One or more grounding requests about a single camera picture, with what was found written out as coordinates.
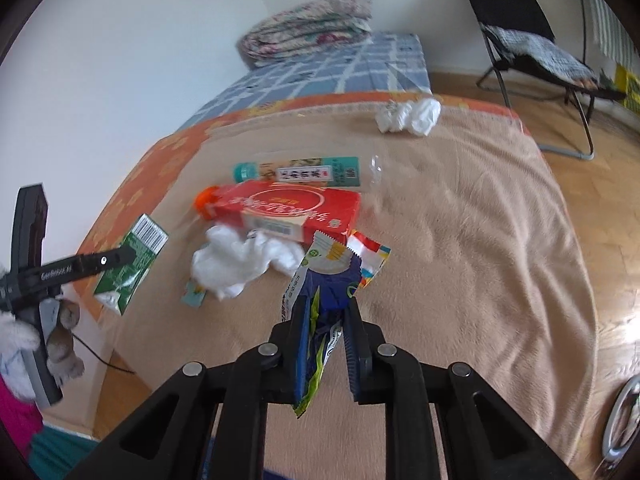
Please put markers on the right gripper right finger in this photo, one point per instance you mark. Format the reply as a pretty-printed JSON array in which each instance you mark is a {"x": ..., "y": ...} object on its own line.
[{"x": 441, "y": 422}]

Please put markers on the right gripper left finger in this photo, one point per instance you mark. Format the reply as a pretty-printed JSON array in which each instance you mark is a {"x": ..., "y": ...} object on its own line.
[{"x": 204, "y": 422}]

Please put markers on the green white snack packet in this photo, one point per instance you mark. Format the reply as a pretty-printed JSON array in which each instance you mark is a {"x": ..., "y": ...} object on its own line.
[{"x": 116, "y": 287}]

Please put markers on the white tissue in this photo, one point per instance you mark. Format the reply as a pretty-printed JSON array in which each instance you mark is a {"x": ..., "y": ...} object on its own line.
[
  {"x": 230, "y": 259},
  {"x": 415, "y": 117}
]

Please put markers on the blue green snack bag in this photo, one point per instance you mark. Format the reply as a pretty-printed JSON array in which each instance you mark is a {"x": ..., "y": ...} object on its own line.
[{"x": 320, "y": 290}]

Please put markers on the orange cap fruit tube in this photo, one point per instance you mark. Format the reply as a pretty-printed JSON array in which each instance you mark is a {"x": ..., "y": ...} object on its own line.
[{"x": 204, "y": 202}]

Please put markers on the colourful white wrapper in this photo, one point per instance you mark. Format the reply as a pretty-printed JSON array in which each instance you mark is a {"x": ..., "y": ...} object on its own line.
[{"x": 372, "y": 254}]

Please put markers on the red cardboard box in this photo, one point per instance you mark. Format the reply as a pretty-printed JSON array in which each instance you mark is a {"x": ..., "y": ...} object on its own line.
[{"x": 293, "y": 211}]

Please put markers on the clear bottle teal cap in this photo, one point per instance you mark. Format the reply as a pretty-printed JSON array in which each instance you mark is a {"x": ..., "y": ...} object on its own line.
[{"x": 352, "y": 172}]

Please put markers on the left gloved hand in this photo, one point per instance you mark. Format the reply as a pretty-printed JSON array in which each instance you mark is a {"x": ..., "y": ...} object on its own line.
[{"x": 37, "y": 345}]

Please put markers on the small teal wrapper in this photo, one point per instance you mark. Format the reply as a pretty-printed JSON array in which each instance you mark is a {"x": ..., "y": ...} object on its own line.
[{"x": 193, "y": 294}]

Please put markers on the orange floral bedsheet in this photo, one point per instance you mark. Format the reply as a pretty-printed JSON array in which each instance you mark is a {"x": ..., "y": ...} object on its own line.
[{"x": 153, "y": 176}]

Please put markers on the beige blanket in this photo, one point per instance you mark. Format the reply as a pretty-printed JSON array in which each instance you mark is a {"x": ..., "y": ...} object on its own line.
[{"x": 484, "y": 268}]

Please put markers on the yellow box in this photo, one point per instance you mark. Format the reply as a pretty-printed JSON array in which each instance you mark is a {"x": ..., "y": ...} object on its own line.
[{"x": 623, "y": 81}]

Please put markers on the blue checkered mattress cover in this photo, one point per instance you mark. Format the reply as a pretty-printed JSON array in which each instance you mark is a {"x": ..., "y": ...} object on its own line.
[{"x": 387, "y": 61}]

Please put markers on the checkered chair cushion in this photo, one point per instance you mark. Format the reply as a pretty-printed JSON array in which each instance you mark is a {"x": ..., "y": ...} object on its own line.
[{"x": 517, "y": 46}]

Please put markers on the folded floral quilt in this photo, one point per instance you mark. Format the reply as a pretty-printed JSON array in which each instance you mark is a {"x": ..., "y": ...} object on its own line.
[{"x": 308, "y": 28}]

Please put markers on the striped white green towel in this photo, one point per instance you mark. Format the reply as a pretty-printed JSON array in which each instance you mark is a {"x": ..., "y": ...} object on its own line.
[{"x": 611, "y": 36}]

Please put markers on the black folding chair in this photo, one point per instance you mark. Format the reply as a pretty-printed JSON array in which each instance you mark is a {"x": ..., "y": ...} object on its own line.
[{"x": 528, "y": 16}]

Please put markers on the white ring light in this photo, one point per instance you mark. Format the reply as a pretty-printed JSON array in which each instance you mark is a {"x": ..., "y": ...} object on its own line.
[{"x": 622, "y": 425}]

